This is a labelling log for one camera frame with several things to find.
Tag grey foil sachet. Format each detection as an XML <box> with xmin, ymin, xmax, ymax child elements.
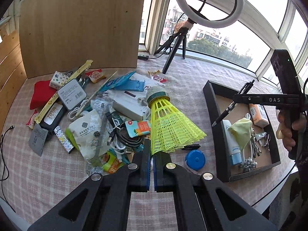
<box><xmin>28</xmin><ymin>123</ymin><xmax>49</xmax><ymax>156</ymax></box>

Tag black shallow tray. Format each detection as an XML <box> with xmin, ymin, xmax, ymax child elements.
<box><xmin>203</xmin><ymin>80</ymin><xmax>281</xmax><ymax>183</ymax></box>

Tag black cable coil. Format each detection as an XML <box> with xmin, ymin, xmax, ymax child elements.
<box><xmin>106</xmin><ymin>112</ymin><xmax>145</xmax><ymax>147</ymax></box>

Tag clear plastic bag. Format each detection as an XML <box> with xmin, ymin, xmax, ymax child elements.
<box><xmin>93</xmin><ymin>94</ymin><xmax>113</xmax><ymax>116</ymax></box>

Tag orange green snack packet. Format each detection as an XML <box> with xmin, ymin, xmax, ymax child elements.
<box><xmin>101</xmin><ymin>150</ymin><xmax>126</xmax><ymax>174</ymax></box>

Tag grey metal tin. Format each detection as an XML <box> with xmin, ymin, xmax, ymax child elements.
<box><xmin>57</xmin><ymin>79</ymin><xmax>87</xmax><ymax>111</ymax></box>

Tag patterned lighter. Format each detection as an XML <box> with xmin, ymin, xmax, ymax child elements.
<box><xmin>53</xmin><ymin>126</ymin><xmax>74</xmax><ymax>154</ymax></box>

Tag person's right hand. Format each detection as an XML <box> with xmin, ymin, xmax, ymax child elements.
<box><xmin>276</xmin><ymin>111</ymin><xmax>308</xmax><ymax>151</ymax></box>

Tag lime green small case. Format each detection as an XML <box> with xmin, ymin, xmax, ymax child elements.
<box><xmin>65</xmin><ymin>127</ymin><xmax>80</xmax><ymax>150</ymax></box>

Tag slatted pine wood panel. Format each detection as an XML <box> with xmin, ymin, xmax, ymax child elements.
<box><xmin>0</xmin><ymin>30</ymin><xmax>27</xmax><ymax>128</ymax></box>

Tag blue packet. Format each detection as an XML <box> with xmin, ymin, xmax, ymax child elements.
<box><xmin>99</xmin><ymin>72</ymin><xmax>145</xmax><ymax>92</ymax></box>

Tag white coiled cable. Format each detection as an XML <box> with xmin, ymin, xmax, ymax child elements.
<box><xmin>69</xmin><ymin>106</ymin><xmax>89</xmax><ymax>121</ymax></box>

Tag thin wooden stick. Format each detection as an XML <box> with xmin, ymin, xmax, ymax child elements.
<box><xmin>84</xmin><ymin>71</ymin><xmax>118</xmax><ymax>104</ymax></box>

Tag patterned white tissue pack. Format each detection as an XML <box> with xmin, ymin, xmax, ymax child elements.
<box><xmin>49</xmin><ymin>71</ymin><xmax>69</xmax><ymax>89</ymax></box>

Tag white pouch green emblem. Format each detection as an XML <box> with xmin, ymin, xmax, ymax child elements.
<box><xmin>69</xmin><ymin>111</ymin><xmax>109</xmax><ymax>162</ymax></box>

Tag yellow plastic shuttlecock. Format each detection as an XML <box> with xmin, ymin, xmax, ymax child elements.
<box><xmin>147</xmin><ymin>86</ymin><xmax>207</xmax><ymax>155</ymax></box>

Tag red cloth pouch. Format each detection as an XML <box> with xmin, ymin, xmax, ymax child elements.
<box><xmin>30</xmin><ymin>80</ymin><xmax>57</xmax><ymax>110</ymax></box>

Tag plain wooden board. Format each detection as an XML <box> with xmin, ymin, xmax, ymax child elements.
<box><xmin>19</xmin><ymin>0</ymin><xmax>148</xmax><ymax>79</ymax></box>

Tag white USB cable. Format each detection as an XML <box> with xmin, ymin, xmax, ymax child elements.
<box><xmin>107</xmin><ymin>127</ymin><xmax>131</xmax><ymax>162</ymax></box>

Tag orange tissue pack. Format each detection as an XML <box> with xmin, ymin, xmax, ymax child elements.
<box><xmin>249</xmin><ymin>104</ymin><xmax>269</xmax><ymax>127</ymax></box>

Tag white ring light on tripod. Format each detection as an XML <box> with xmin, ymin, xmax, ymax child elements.
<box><xmin>138</xmin><ymin>0</ymin><xmax>308</xmax><ymax>94</ymax></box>

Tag black pouch white label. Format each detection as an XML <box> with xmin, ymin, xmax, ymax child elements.
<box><xmin>40</xmin><ymin>102</ymin><xmax>66</xmax><ymax>133</ymax></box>

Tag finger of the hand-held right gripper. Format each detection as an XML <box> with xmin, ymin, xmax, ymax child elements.
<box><xmin>232</xmin><ymin>94</ymin><xmax>302</xmax><ymax>106</ymax></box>

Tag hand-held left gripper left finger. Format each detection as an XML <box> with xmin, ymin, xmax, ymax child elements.
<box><xmin>28</xmin><ymin>139</ymin><xmax>151</xmax><ymax>231</ymax></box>

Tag blue tape measure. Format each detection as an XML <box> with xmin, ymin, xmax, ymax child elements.
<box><xmin>185</xmin><ymin>150</ymin><xmax>205</xmax><ymax>170</ymax></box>

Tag black tripod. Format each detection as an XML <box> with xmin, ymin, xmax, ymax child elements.
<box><xmin>154</xmin><ymin>19</ymin><xmax>193</xmax><ymax>74</ymax></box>

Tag orange printed card pack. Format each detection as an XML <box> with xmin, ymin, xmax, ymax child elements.
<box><xmin>125</xmin><ymin>120</ymin><xmax>151</xmax><ymax>136</ymax></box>

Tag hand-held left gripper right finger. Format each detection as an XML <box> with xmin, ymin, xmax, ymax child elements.
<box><xmin>153</xmin><ymin>151</ymin><xmax>279</xmax><ymax>231</ymax></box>

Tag red white creamer sachet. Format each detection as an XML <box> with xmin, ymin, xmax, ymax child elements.
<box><xmin>26</xmin><ymin>109</ymin><xmax>39</xmax><ymax>129</ymax></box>
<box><xmin>148</xmin><ymin>70</ymin><xmax>167</xmax><ymax>83</ymax></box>
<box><xmin>85</xmin><ymin>69</ymin><xmax>106</xmax><ymax>83</ymax></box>

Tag white printed cardboard box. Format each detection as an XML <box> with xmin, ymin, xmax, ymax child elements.
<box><xmin>113</xmin><ymin>73</ymin><xmax>152</xmax><ymax>122</ymax></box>

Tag yellow stick packet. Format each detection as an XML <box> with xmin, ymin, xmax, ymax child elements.
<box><xmin>35</xmin><ymin>60</ymin><xmax>94</xmax><ymax>124</ymax></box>

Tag white tube blue cap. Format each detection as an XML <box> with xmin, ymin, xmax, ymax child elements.
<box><xmin>223</xmin><ymin>120</ymin><xmax>242</xmax><ymax>166</ymax></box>

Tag black USB cable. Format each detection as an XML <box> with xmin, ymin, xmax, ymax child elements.
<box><xmin>0</xmin><ymin>125</ymin><xmax>15</xmax><ymax>181</ymax></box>

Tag metal clips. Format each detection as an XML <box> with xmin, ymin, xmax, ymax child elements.
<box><xmin>250</xmin><ymin>130</ymin><xmax>271</xmax><ymax>154</ymax></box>

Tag pale green cloth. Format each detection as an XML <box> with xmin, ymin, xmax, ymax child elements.
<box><xmin>228</xmin><ymin>118</ymin><xmax>253</xmax><ymax>150</ymax></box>

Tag black pen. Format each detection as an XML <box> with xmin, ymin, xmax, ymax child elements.
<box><xmin>212</xmin><ymin>79</ymin><xmax>255</xmax><ymax>128</ymax></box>

